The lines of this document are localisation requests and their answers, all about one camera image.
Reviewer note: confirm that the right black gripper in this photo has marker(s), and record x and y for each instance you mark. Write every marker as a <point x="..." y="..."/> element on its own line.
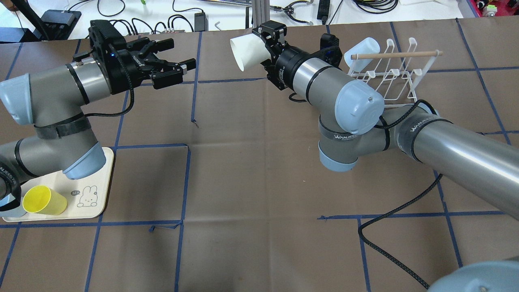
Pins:
<point x="286" y="62"/>

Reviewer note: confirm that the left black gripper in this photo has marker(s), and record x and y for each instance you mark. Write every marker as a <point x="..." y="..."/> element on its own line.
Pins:
<point x="123" y="72"/>

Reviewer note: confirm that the pale green plastic cup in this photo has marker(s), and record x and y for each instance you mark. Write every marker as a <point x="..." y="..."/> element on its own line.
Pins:
<point x="249" y="50"/>

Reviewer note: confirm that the light blue plastic cup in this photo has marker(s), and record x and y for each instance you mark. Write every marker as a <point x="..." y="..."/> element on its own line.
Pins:
<point x="366" y="47"/>

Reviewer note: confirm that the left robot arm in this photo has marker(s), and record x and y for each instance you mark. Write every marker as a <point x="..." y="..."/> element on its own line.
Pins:
<point x="58" y="103"/>

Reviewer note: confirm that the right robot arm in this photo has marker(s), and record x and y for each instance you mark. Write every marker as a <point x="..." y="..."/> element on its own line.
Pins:
<point x="353" y="122"/>

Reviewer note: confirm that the yellow plastic cup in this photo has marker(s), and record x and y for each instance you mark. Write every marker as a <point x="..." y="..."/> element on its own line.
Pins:
<point x="43" y="200"/>

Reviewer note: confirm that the black power adapter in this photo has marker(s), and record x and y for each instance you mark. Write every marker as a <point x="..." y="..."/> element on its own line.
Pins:
<point x="200" y="22"/>

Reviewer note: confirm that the cream plastic tray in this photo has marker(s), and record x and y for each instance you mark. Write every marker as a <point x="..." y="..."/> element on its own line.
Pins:
<point x="86" y="198"/>

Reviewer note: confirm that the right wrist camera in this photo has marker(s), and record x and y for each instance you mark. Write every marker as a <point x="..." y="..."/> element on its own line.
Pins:
<point x="329" y="46"/>

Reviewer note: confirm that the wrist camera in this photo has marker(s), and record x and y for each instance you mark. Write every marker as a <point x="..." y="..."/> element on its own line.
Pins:
<point x="329" y="46"/>
<point x="104" y="36"/>

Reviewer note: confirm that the aluminium frame post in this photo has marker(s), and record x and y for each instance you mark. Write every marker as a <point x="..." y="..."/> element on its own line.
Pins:
<point x="260" y="12"/>

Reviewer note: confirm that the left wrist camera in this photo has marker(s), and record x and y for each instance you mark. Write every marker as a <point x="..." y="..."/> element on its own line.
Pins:
<point x="104" y="36"/>

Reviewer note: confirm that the white wire cup rack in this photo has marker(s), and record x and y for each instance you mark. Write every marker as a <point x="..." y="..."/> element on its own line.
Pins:
<point x="394" y="74"/>

